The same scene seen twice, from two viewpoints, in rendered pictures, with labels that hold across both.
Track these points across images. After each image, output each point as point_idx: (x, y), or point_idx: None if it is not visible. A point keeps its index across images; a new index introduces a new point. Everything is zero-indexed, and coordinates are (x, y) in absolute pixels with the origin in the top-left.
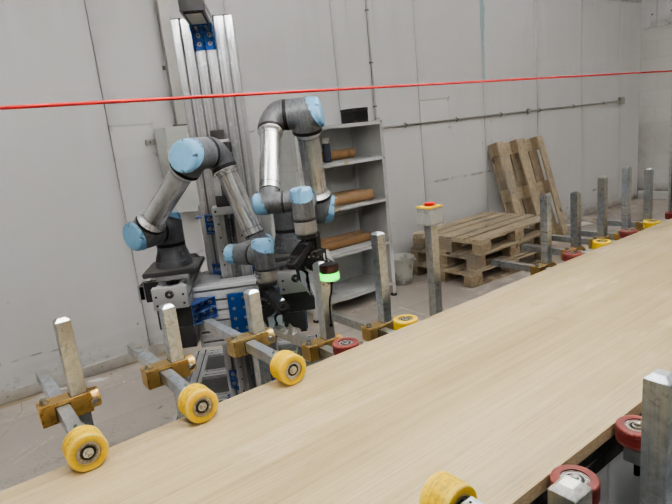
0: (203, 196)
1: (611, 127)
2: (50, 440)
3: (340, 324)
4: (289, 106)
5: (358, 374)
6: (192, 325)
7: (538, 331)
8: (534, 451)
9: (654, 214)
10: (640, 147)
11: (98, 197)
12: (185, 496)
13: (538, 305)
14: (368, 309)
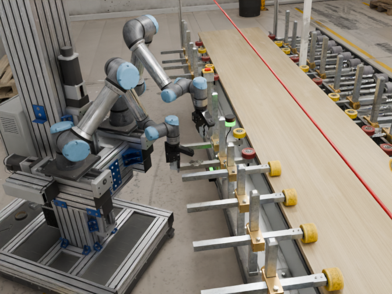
0: (58, 103)
1: None
2: None
3: (0, 174)
4: (145, 24)
5: (284, 157)
6: (110, 196)
7: (287, 114)
8: (369, 147)
9: (80, 33)
10: None
11: None
12: (351, 216)
13: (262, 104)
14: (1, 154)
